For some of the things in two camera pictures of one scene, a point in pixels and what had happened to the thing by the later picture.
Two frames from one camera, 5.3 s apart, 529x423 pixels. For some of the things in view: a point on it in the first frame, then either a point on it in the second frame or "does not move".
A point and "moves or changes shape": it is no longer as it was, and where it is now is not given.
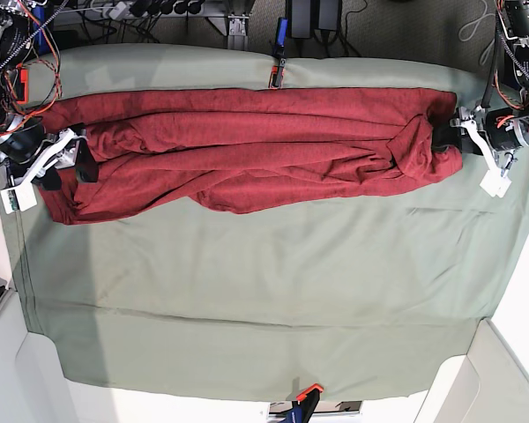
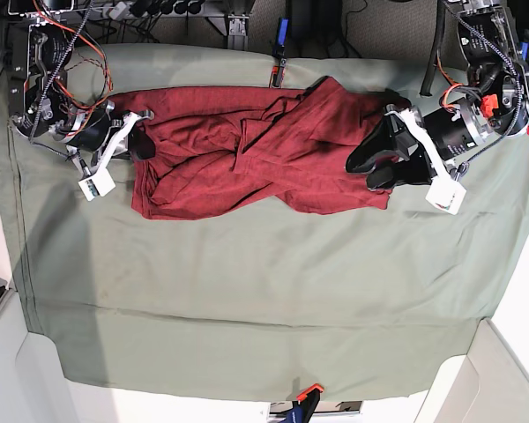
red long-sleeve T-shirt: (243, 151) moves or changes shape
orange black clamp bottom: (304, 405) does not move
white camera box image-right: (494, 182) → (446, 195)
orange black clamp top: (277, 71) does not move
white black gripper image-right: (443, 137) → (390, 139)
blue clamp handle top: (281, 37) does not move
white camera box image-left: (20, 197) → (99, 184)
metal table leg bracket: (235, 27) does not move
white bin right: (488, 384) does not move
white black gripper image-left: (63, 154) → (115, 145)
